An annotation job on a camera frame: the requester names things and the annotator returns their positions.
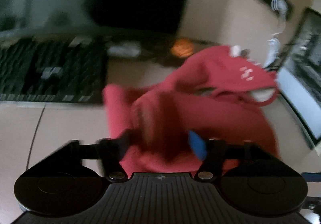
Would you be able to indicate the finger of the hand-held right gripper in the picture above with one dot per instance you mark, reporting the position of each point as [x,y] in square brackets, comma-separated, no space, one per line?
[312,176]

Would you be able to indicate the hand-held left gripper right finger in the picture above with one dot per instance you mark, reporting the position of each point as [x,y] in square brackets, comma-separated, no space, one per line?
[198,145]

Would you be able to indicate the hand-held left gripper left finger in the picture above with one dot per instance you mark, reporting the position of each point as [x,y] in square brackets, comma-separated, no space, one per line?
[110,148]

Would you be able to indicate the red fleece hooded garment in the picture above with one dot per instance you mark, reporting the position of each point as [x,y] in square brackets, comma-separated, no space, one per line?
[200,113]

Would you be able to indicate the lit computer monitor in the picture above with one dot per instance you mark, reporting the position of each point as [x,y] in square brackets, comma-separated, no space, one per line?
[296,88]

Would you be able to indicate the orange pumpkin toy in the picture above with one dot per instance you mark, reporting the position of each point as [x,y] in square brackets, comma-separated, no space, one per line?
[181,48]

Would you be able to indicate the black keyboard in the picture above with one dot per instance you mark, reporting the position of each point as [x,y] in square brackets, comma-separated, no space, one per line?
[50,70]

